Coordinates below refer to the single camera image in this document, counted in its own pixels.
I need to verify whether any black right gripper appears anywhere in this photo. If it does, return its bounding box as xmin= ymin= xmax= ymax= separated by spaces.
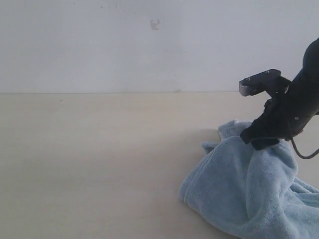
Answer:
xmin=240 ymin=94 xmax=312 ymax=150

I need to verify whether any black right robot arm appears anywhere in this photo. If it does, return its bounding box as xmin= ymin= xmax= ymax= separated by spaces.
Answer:
xmin=239 ymin=40 xmax=319 ymax=150

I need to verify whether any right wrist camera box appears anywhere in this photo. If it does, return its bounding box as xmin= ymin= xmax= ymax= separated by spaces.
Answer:
xmin=239 ymin=69 xmax=291 ymax=98

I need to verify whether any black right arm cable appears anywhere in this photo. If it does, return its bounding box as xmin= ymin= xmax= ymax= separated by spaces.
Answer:
xmin=286 ymin=119 xmax=319 ymax=159

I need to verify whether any light blue terry towel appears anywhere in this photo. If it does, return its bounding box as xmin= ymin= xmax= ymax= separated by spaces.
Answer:
xmin=179 ymin=120 xmax=319 ymax=239

